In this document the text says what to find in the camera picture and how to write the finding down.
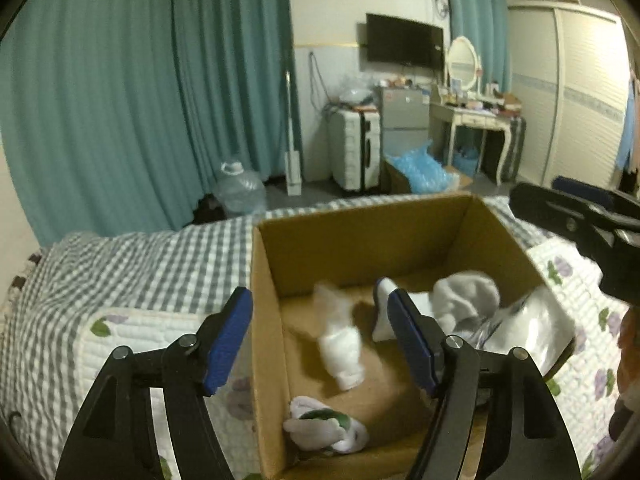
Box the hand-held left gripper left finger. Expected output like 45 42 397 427
55 286 254 480

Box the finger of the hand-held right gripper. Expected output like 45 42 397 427
552 175 640 223
509 182 640 261

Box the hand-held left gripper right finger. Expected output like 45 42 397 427
386 287 583 480

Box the plain white sock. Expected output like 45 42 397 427
312 280 366 391

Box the cardboard box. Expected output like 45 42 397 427
249 193 576 480
382 156 474 196

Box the person's right hand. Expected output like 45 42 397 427
607 307 640 448

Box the grey white sock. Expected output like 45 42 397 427
431 270 501 333

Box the hanging blue cloth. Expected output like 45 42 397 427
616 79 640 172

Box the blue storage basket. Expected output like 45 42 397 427
452 144 482 177

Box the white sliding wardrobe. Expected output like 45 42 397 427
507 2 632 190

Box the clear plastic bag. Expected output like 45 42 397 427
470 285 576 373

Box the grey checkered blanket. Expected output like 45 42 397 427
0 195 553 480

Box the white dressing table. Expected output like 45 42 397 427
429 91 527 187

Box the white sock with green print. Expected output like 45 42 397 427
282 396 369 456

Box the large clear water bottle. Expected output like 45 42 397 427
213 159 268 219

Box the cardboard box on floor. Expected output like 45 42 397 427
382 156 474 196

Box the oval white vanity mirror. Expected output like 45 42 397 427
446 36 484 94

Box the silver mini fridge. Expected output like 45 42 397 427
373 85 433 162

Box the white stick mop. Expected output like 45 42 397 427
283 70 304 197

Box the white suitcase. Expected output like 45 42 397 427
327 107 384 194

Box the narrow teal curtain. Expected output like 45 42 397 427
442 0 514 97

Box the crumpled transparent bag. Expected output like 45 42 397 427
337 73 377 107

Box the wide teal curtain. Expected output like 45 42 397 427
0 0 302 247

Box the black wall television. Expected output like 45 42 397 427
365 12 445 72

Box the black wall cable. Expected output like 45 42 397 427
308 51 332 111

